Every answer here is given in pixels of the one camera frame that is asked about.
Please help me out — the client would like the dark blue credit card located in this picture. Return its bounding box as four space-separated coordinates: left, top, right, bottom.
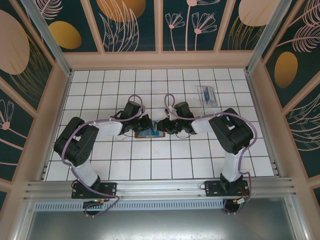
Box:
149 121 161 136

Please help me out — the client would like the light blue credit card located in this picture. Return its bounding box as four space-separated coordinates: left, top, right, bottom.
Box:
138 131 163 138

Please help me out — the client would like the brown leather card holder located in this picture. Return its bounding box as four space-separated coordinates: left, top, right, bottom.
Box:
134 121 166 139

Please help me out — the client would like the grey metal sheet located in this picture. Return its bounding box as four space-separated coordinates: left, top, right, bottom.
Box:
14 209 307 240

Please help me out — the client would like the green circuit board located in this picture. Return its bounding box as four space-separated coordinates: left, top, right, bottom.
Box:
237 197 250 209

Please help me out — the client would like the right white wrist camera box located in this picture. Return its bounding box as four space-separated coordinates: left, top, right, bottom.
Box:
165 106 176 121

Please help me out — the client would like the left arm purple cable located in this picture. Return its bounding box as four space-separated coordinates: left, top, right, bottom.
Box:
61 94 147 217

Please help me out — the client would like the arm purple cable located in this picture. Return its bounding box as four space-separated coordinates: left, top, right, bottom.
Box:
61 94 147 217
163 93 258 215

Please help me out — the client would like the aluminium mounting rail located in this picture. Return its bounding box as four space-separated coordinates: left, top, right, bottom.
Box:
23 177 297 202

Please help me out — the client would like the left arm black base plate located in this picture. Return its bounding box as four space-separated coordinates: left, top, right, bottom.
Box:
71 182 118 200

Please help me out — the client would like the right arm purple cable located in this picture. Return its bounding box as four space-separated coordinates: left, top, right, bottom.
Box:
163 93 258 215

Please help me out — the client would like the grey slotted cable duct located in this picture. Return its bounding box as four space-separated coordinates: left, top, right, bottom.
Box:
33 199 226 212

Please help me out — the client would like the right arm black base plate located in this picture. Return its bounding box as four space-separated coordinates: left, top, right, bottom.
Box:
204 180 251 199

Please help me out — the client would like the aluminium frame post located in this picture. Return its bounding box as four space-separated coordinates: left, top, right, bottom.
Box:
244 0 295 74
20 0 74 77

